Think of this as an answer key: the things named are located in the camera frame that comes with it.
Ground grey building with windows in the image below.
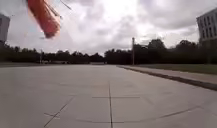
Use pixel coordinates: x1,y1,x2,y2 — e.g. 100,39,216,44
196,5,217,44

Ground pale grey building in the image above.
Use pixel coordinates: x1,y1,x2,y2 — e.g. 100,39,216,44
0,12,11,46

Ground grass strip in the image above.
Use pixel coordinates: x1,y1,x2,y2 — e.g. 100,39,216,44
135,63,217,76

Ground grey concrete plaza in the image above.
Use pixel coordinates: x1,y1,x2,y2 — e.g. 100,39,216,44
0,63,217,128

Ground row of dark trees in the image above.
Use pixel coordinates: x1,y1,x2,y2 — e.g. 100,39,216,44
0,38,217,66

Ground dark kerb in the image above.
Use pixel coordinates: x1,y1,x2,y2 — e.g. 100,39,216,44
117,65,217,92

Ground pale concrete path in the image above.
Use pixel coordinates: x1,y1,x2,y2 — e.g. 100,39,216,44
120,64,217,86

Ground orange flag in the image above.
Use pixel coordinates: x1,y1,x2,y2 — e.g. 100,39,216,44
25,0,62,40

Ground pole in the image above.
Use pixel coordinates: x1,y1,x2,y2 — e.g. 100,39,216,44
131,37,136,66

